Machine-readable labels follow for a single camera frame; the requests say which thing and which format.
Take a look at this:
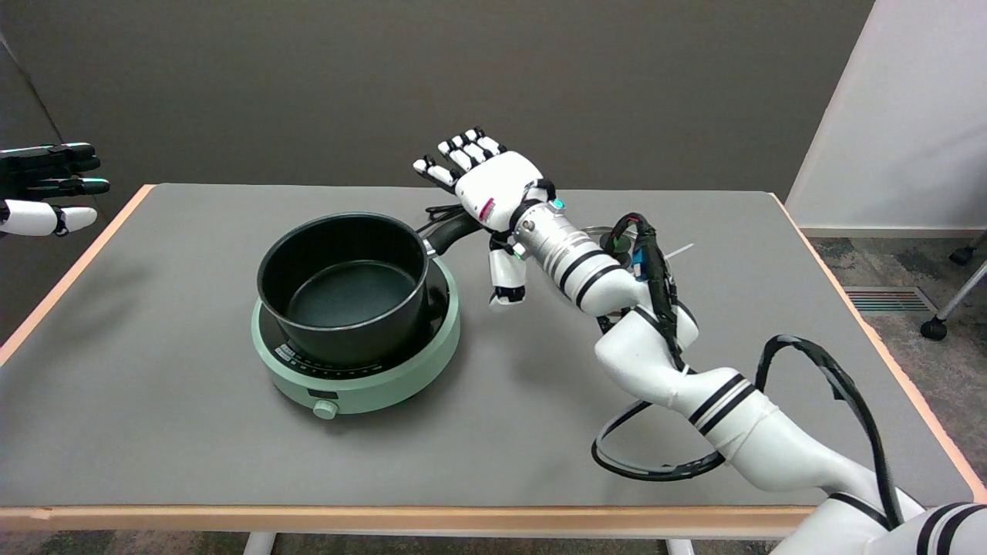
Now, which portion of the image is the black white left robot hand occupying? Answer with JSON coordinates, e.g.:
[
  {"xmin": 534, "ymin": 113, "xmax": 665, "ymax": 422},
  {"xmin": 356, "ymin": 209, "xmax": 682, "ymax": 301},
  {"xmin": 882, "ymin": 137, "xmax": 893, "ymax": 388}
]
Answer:
[{"xmin": 0, "ymin": 143, "xmax": 110, "ymax": 237}]

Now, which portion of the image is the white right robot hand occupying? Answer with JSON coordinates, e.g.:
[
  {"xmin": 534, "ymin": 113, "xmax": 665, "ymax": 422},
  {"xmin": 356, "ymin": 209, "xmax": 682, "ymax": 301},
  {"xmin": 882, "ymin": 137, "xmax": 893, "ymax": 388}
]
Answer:
[{"xmin": 413, "ymin": 127, "xmax": 558, "ymax": 308}]

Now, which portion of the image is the black soup pot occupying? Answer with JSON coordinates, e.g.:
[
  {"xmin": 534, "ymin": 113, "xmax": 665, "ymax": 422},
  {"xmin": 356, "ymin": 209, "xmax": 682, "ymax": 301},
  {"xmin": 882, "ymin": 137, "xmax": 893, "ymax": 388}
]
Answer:
[{"xmin": 257, "ymin": 207, "xmax": 494, "ymax": 367}]

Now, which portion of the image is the glass pot lid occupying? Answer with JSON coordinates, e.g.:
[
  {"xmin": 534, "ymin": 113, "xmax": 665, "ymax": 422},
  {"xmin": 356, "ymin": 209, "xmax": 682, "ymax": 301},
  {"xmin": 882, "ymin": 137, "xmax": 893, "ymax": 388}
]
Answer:
[{"xmin": 580, "ymin": 225, "xmax": 674, "ymax": 309}]

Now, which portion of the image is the green induction cooker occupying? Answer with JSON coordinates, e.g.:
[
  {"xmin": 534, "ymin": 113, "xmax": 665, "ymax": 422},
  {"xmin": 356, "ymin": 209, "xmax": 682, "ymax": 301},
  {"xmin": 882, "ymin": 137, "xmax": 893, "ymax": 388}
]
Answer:
[{"xmin": 251, "ymin": 258, "xmax": 461, "ymax": 421}]

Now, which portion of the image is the gray table mat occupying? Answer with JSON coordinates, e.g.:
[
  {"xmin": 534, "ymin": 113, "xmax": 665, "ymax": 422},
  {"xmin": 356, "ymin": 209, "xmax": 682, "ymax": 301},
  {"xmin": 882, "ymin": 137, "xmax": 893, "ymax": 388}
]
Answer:
[{"xmin": 0, "ymin": 183, "xmax": 974, "ymax": 508}]

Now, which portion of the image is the floor vent grille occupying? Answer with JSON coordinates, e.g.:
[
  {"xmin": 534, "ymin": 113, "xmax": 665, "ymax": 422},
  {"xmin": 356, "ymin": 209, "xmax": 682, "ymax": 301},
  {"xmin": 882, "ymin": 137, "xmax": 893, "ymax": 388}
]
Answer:
[{"xmin": 843, "ymin": 287, "xmax": 938, "ymax": 313}]

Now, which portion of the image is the office chair base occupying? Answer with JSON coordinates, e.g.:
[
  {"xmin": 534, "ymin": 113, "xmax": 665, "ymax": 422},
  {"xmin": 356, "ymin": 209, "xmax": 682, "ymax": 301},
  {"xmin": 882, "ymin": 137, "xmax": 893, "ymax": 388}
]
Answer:
[{"xmin": 920, "ymin": 231, "xmax": 987, "ymax": 341}]

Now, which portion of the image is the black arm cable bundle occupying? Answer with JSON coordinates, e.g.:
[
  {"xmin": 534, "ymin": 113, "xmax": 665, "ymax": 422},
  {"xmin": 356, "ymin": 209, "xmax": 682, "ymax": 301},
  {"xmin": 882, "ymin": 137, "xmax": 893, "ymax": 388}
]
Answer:
[{"xmin": 601, "ymin": 213, "xmax": 904, "ymax": 531}]

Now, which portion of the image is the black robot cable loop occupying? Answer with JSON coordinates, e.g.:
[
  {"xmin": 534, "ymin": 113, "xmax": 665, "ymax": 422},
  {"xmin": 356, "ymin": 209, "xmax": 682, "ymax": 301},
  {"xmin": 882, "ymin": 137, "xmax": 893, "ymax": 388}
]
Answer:
[{"xmin": 591, "ymin": 397, "xmax": 727, "ymax": 483}]

